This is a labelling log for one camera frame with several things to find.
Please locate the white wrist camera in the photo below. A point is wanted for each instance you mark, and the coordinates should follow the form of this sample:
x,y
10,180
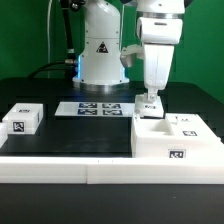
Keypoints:
x,y
129,53

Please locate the white cabinet body box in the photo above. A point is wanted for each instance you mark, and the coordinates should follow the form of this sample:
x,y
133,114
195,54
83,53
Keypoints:
x,y
151,138

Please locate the white cabinet top box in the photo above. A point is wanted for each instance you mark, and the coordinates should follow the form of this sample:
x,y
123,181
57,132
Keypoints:
x,y
24,118

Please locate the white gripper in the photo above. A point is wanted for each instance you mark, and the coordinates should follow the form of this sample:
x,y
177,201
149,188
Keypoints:
x,y
158,38

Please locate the white marker sheet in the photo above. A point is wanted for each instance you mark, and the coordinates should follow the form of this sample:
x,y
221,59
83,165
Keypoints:
x,y
95,109

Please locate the white cabinet door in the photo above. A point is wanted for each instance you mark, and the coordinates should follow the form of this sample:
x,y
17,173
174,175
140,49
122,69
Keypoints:
x,y
190,128
145,108

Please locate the white front fence bar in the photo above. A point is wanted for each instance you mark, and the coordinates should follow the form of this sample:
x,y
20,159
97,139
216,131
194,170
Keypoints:
x,y
109,171

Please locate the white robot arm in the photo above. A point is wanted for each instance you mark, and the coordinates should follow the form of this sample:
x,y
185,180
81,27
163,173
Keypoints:
x,y
103,61

